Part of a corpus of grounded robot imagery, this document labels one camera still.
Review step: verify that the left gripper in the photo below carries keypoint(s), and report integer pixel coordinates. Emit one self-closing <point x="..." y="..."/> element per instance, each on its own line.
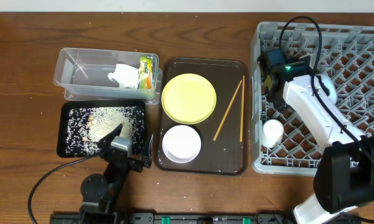
<point x="129" y="160"/>

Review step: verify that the white bowl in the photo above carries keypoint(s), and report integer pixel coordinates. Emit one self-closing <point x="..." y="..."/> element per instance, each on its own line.
<point x="181" y="144"/>

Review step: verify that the white tissue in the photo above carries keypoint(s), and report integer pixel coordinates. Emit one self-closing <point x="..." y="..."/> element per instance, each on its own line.
<point x="125" y="75"/>

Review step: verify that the yellow plate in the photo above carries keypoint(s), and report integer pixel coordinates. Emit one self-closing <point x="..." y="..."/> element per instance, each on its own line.
<point x="188" y="98"/>

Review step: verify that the green snack wrapper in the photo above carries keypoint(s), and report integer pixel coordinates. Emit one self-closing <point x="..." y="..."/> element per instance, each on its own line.
<point x="145" y="73"/>

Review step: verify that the white cup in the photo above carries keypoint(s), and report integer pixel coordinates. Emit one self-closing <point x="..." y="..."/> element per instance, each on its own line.
<point x="273" y="131"/>

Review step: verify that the blue bowl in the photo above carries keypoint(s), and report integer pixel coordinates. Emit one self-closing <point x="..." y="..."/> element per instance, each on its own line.
<point x="328" y="87"/>

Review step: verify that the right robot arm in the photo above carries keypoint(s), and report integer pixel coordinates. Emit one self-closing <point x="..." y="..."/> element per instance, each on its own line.
<point x="344" y="179"/>

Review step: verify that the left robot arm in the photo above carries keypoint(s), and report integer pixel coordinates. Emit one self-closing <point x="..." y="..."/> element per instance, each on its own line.
<point x="101" y="191"/>

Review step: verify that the black waste tray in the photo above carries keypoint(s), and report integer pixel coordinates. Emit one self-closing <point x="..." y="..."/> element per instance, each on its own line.
<point x="89" y="104"/>

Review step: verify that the grey dishwasher rack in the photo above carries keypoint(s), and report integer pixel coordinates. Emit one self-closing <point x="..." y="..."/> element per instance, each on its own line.
<point x="347" y="57"/>

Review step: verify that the spilled rice pile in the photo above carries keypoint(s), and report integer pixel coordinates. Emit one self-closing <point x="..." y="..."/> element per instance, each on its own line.
<point x="86" y="126"/>

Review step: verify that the clear plastic bin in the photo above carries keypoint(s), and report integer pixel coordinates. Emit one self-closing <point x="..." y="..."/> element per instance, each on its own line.
<point x="83" y="73"/>

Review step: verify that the brown serving tray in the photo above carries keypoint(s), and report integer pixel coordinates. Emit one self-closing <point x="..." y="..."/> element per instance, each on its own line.
<point x="227" y="155"/>

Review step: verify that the left wooden chopstick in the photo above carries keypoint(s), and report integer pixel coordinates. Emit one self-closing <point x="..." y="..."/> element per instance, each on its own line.
<point x="227" y="111"/>

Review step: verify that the wooden chopstick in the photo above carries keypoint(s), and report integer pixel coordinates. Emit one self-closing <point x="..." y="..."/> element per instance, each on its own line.
<point x="242" y="108"/>
<point x="227" y="111"/>

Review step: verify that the right wooden chopstick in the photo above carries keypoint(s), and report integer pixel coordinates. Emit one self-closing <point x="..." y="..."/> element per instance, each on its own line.
<point x="242" y="108"/>

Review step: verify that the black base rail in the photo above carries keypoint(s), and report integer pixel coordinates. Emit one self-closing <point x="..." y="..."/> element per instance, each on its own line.
<point x="150" y="218"/>

